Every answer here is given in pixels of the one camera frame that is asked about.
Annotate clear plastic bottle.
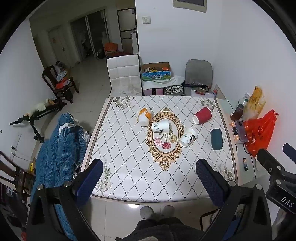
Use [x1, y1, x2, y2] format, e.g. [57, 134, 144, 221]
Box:
[238, 92, 251, 110]

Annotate printed cardboard box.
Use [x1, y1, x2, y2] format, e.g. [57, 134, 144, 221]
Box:
[141, 62, 171, 81]

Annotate white cup with bird print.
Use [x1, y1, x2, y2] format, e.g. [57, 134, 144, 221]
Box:
[179, 128, 196, 148]

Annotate person's grey slipper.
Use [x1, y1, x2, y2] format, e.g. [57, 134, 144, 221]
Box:
[140, 206, 154, 220]
[161, 205, 175, 218]

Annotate pale stuffed toy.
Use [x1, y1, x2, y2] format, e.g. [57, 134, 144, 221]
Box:
[27, 98, 56, 117]

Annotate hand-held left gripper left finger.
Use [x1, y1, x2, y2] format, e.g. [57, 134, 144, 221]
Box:
[26, 159, 104, 241]

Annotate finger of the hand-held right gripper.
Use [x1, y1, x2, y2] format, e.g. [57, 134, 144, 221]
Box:
[257, 149, 285, 173]
[283, 143, 296, 163]

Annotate black tripod stand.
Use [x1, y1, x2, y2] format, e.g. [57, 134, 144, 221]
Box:
[9, 100, 68, 143]

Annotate black and white patterned bag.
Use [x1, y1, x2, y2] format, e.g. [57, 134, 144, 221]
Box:
[164, 85, 184, 96]

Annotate jar of brown liquid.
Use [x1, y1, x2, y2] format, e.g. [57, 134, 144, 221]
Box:
[230, 104, 245, 121]

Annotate red plastic bag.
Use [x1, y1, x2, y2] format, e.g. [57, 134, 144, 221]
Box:
[243, 110, 279, 158]

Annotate white cup with leaf print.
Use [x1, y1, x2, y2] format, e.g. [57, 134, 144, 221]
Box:
[152, 119, 170, 133]

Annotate red paper cup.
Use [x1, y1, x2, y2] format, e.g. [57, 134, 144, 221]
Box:
[192, 107, 212, 125]

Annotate white side table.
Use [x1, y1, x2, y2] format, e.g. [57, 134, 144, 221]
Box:
[215, 97, 274, 184]

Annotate dark teal glasses case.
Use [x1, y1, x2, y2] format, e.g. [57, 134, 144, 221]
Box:
[210, 129, 223, 151]

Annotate grey chair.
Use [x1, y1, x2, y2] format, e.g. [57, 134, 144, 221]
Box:
[184, 60, 213, 96]

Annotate sliding glass door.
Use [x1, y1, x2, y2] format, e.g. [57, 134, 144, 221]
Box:
[69, 9, 110, 62]

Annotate table with patterned tablecloth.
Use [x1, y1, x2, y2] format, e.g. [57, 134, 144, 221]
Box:
[80, 95, 239, 205]

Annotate purple phone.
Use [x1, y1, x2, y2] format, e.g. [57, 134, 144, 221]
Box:
[234, 120, 248, 142]

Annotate pink box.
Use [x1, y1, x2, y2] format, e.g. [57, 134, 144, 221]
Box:
[143, 88, 164, 96]

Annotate person's dark trouser legs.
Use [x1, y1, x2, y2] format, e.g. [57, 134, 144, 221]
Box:
[115, 217, 205, 241]

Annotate yellow plastic bag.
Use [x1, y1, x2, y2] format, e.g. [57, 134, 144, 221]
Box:
[243, 86, 266, 121]

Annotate orange and white paper cup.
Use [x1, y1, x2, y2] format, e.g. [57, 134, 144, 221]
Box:
[138, 108, 155, 127]

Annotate white cloth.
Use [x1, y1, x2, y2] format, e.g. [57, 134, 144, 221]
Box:
[142, 76, 185, 90]

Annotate black umbrella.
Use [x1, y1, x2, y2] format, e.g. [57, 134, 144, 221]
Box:
[184, 84, 210, 92]

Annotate pile of clothes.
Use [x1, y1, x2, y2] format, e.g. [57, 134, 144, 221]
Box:
[55, 61, 73, 90]

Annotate framed wall picture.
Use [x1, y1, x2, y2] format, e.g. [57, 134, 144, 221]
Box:
[173, 0, 207, 14]

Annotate blue quilted jacket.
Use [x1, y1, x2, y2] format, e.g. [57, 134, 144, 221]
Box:
[30, 112, 90, 241]

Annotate black frame stool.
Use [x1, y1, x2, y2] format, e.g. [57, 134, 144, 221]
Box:
[199, 208, 223, 231]

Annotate wooden door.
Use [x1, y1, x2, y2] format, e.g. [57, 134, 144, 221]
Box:
[47, 25, 70, 68]

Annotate white padded chair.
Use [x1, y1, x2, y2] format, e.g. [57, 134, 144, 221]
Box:
[106, 54, 143, 97]

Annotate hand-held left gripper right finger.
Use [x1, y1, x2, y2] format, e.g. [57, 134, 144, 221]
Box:
[195, 159, 272, 241]

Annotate orange box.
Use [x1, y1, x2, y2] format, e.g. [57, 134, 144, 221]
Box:
[103, 43, 118, 53]

